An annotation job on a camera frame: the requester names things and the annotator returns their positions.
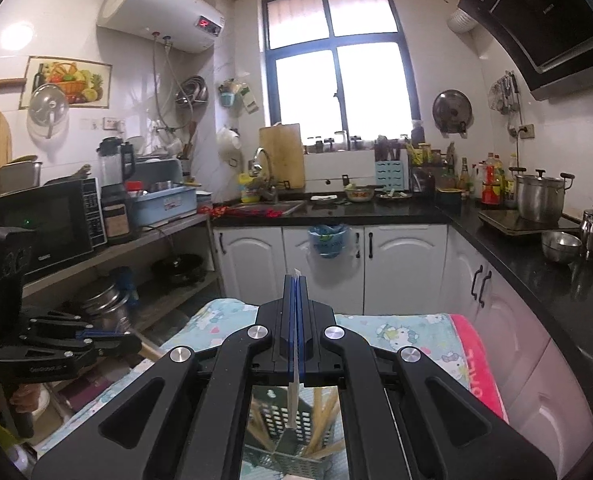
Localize glass lid on wall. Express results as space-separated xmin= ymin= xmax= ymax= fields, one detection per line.
xmin=27 ymin=84 xmax=70 ymax=140

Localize green plastic utensil holder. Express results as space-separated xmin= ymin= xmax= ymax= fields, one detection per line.
xmin=239 ymin=386 xmax=349 ymax=479

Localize steel kettle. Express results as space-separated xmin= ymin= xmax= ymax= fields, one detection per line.
xmin=581 ymin=206 xmax=593 ymax=260

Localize blue dish rack tub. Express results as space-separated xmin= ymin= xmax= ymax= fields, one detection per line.
xmin=128 ymin=185 xmax=197 ymax=228

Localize black range hood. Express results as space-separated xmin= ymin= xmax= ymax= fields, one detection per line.
xmin=459 ymin=0 xmax=593 ymax=101

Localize white water heater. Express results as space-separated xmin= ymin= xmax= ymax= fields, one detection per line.
xmin=97 ymin=0 xmax=226 ymax=54

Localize Hello Kitty blue tablecloth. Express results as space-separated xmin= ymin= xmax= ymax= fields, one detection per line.
xmin=34 ymin=294 xmax=505 ymax=479

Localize large steel stock pot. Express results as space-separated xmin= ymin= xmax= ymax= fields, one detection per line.
xmin=510 ymin=167 xmax=575 ymax=224

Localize hanging pot lid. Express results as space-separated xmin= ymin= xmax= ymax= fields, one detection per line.
xmin=432 ymin=89 xmax=473 ymax=136

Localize black microwave oven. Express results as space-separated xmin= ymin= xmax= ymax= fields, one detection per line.
xmin=0 ymin=178 xmax=106 ymax=276

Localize blender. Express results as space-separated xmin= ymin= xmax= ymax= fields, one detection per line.
xmin=97 ymin=136 xmax=136 ymax=245

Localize red oil bottle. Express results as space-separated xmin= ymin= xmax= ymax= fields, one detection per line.
xmin=481 ymin=152 xmax=503 ymax=207

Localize blue knife block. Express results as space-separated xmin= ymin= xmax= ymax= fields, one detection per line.
xmin=374 ymin=159 xmax=410 ymax=192

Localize steel bowl on counter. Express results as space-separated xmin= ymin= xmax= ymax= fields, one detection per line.
xmin=541 ymin=231 xmax=583 ymax=263

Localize window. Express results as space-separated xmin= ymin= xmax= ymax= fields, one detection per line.
xmin=262 ymin=0 xmax=421 ymax=150

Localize steel pots on shelf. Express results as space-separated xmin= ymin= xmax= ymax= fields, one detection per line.
xmin=72 ymin=276 xmax=130 ymax=333

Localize wooden cutting board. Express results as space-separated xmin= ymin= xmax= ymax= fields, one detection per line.
xmin=258 ymin=124 xmax=305 ymax=190

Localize blue hanging trash basket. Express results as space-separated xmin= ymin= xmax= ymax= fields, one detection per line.
xmin=308 ymin=224 xmax=348 ymax=259

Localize fruit picture on wall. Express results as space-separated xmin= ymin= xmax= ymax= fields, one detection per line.
xmin=19 ymin=55 xmax=112 ymax=110

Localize person's left hand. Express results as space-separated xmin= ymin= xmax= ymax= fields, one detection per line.
xmin=9 ymin=384 xmax=42 ymax=414

